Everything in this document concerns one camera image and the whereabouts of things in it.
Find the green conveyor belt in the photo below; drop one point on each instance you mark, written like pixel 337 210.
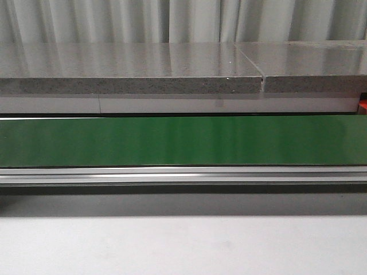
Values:
pixel 189 140

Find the grey stone counter slab left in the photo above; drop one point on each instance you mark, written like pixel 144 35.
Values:
pixel 126 69

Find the white cabinet panel under counter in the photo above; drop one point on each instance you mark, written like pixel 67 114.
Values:
pixel 245 103

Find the red plastic tray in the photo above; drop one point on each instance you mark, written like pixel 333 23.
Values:
pixel 362 107

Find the white pleated curtain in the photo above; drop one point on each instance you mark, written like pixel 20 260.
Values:
pixel 181 21

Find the aluminium conveyor side rail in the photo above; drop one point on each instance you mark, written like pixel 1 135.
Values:
pixel 182 176

